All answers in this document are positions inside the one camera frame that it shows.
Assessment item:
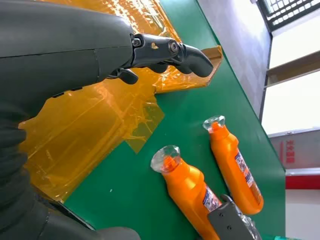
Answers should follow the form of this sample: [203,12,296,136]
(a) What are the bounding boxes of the yellow taped cardboard box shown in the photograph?
[18,0,223,204]

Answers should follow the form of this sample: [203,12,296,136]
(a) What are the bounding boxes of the red and white sign stand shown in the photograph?
[269,127,320,191]

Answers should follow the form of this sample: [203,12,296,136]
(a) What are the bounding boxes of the green table mat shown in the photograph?
[63,0,287,240]

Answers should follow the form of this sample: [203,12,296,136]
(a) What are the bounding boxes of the wooden window ledge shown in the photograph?
[264,49,320,88]

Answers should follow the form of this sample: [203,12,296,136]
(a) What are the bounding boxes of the dark window grille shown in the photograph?
[257,0,320,33]

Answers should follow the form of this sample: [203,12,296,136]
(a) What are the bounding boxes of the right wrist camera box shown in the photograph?
[207,194,252,240]

